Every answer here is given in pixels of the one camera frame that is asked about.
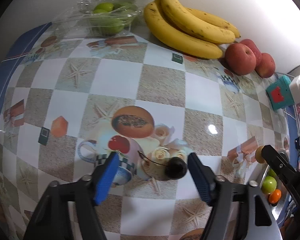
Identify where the blue striped cloth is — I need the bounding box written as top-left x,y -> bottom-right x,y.
0,22 -> 52,113

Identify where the clear bag of limes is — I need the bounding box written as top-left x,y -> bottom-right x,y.
52,0 -> 147,38

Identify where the yellow banana bunch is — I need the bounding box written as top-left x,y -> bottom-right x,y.
143,0 -> 241,59

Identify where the green mango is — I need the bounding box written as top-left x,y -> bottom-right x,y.
267,168 -> 277,179

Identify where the red apple behind box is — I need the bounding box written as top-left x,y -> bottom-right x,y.
255,53 -> 275,78

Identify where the peach coloured apple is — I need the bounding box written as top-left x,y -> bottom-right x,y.
225,43 -> 256,75

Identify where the dark plum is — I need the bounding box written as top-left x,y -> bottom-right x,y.
137,150 -> 188,181

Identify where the stainless steel bowl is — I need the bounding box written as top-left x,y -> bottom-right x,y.
257,163 -> 296,225

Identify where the orange tangerine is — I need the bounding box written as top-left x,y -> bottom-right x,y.
268,189 -> 282,205

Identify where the green apple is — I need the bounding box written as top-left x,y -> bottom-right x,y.
261,176 -> 277,195

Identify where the teal plastic box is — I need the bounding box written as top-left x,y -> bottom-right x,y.
266,75 -> 295,111

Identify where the brown longan fruit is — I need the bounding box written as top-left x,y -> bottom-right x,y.
255,146 -> 266,164

